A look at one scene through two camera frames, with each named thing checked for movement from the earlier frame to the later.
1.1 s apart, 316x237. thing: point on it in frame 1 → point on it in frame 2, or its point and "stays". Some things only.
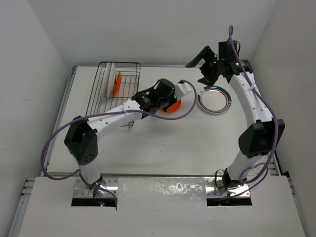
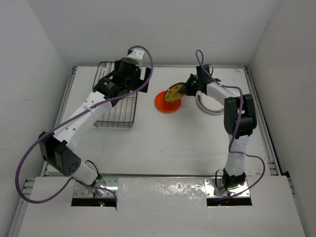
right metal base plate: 215,188 stays
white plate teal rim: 214,99 stays
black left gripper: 171,93 → 141,83
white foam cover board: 161,207 stays
